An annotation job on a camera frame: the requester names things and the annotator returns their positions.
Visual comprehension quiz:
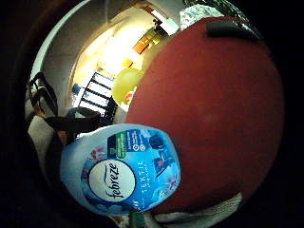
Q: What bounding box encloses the crumpled silver foil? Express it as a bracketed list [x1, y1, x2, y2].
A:
[180, 4, 224, 30]

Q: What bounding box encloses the white box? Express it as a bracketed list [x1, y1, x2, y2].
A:
[161, 18, 181, 36]

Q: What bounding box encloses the orange and yellow box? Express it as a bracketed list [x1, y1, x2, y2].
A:
[132, 28, 162, 54]

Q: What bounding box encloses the yellow round fruit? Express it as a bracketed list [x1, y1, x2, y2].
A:
[111, 67, 145, 106]

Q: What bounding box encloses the black slatted rack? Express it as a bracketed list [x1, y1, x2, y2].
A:
[77, 71, 119, 125]

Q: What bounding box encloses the blue air freshener spray bottle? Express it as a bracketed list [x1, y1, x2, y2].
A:
[60, 123, 182, 217]

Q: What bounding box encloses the white knitted cloth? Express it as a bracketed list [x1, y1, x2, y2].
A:
[151, 192, 245, 228]

